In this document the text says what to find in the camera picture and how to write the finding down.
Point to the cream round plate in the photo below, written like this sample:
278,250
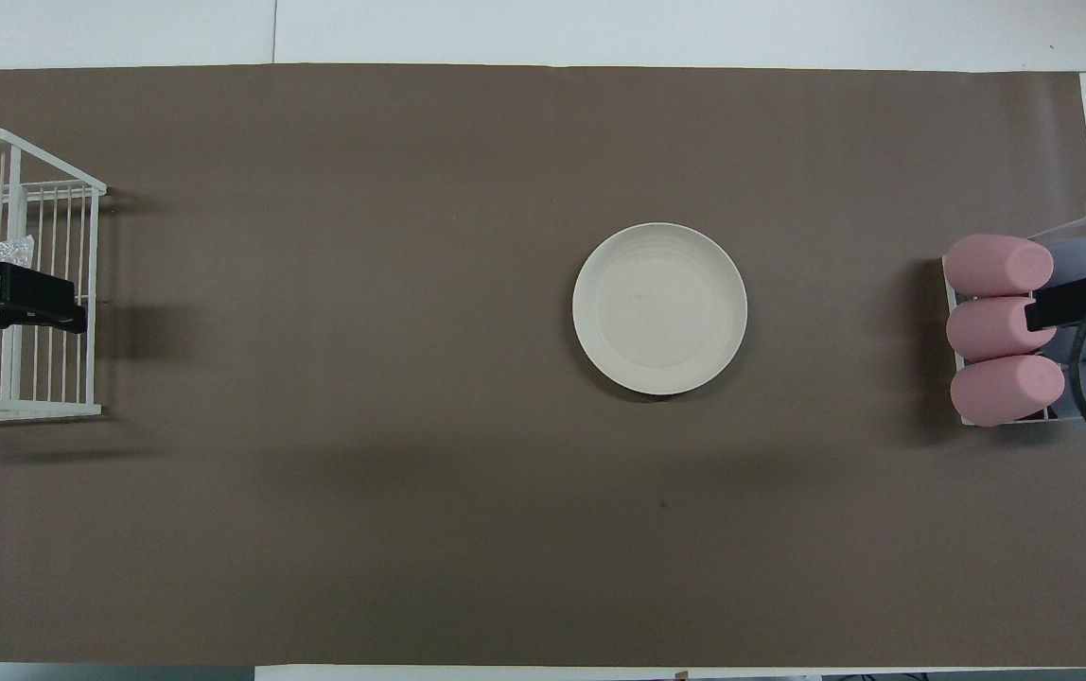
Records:
659,308

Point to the brown table mat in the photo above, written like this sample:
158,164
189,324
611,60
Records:
411,284

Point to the pink cup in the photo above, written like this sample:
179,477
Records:
1007,390
988,329
997,267

